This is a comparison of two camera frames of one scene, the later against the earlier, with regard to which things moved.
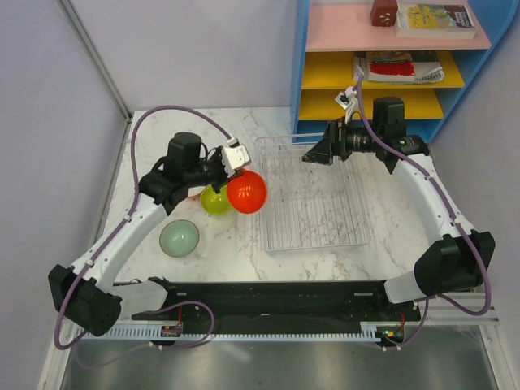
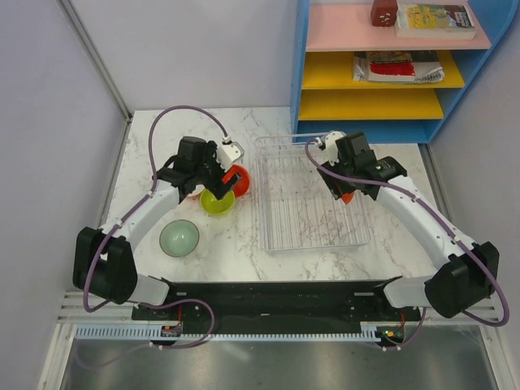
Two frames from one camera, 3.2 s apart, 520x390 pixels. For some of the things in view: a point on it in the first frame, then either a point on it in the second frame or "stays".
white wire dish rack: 309,205 stays
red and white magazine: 393,67 stays
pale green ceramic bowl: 179,238 stays
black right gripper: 332,144 to 328,178
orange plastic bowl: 247,192 to 347,197
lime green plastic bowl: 214,202 stays
